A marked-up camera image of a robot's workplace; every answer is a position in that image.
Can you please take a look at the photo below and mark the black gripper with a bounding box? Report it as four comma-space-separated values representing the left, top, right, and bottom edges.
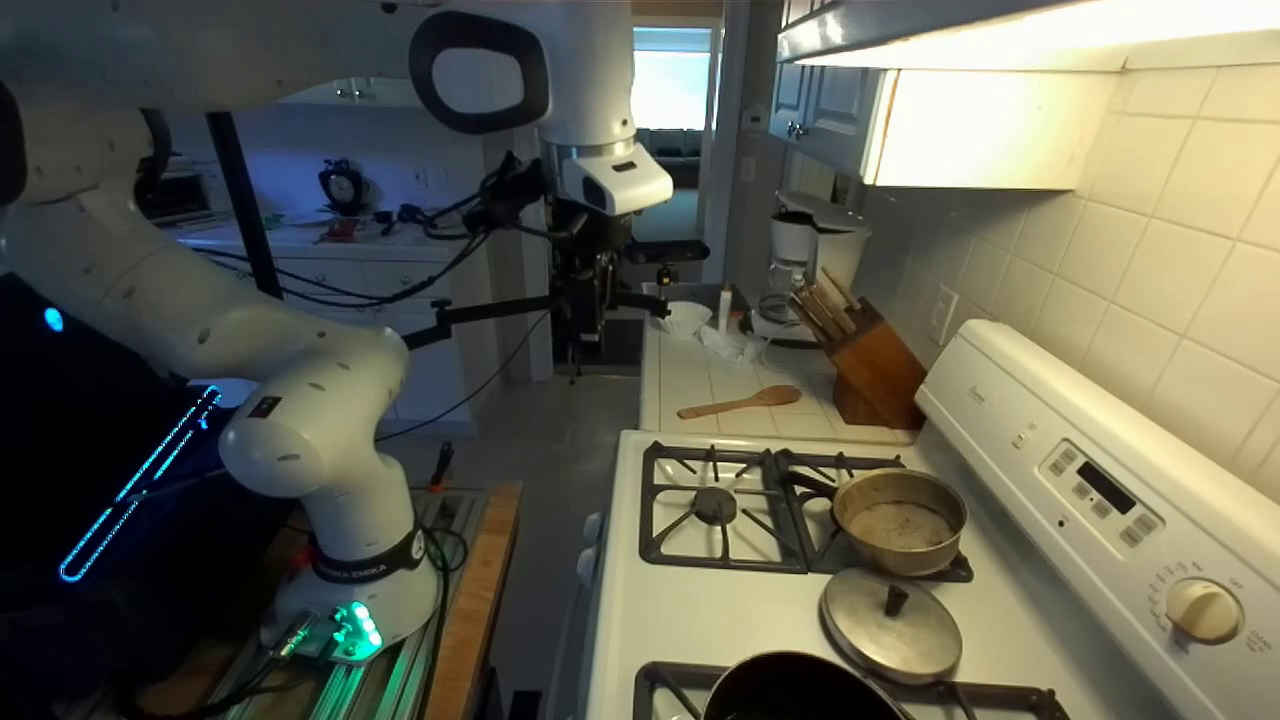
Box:
550, 208, 640, 373

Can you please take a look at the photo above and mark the metal pot with black handle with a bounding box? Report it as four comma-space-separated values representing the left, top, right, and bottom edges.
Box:
775, 460, 973, 581

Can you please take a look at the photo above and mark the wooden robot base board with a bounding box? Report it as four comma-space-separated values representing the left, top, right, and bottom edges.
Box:
134, 482, 529, 720

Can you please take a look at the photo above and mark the round metal pot lid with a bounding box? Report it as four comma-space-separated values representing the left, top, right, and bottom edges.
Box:
818, 570, 967, 690

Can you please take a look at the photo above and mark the black clamp rod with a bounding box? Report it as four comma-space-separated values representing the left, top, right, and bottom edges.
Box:
400, 288, 675, 354

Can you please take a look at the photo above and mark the wooden spoon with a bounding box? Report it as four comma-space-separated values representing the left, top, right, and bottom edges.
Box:
671, 382, 806, 424

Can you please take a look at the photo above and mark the round gas burner cap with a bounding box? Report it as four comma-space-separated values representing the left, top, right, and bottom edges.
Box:
687, 483, 740, 530

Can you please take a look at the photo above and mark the white coffee maker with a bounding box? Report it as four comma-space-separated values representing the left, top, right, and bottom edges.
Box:
752, 197, 871, 346

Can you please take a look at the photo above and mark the bright window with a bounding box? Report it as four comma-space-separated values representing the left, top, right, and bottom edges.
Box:
628, 21, 726, 135

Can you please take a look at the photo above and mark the wooden knife block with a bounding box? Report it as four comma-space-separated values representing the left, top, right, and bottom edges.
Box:
791, 274, 927, 433

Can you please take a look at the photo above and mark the black upright pole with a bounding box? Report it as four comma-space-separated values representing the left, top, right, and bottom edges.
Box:
205, 111, 287, 299

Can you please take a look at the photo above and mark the black frying pan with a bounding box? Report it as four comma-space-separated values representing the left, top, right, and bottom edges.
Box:
702, 650, 913, 720

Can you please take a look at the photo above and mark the white gas stove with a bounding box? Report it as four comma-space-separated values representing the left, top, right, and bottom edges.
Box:
577, 316, 1280, 720

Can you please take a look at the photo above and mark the steel range hood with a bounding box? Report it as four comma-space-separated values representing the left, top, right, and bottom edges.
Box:
775, 0, 1280, 72

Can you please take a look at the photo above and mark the black case with blue lights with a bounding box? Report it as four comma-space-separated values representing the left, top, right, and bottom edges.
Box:
0, 274, 291, 645

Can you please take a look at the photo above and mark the cream stove knob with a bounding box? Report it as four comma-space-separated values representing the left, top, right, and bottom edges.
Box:
1166, 572, 1249, 650

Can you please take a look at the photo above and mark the black cable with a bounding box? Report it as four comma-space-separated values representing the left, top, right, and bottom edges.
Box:
196, 197, 538, 312

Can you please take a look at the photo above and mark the white wall cabinet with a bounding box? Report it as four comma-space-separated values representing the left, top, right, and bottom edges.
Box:
857, 67, 1116, 193

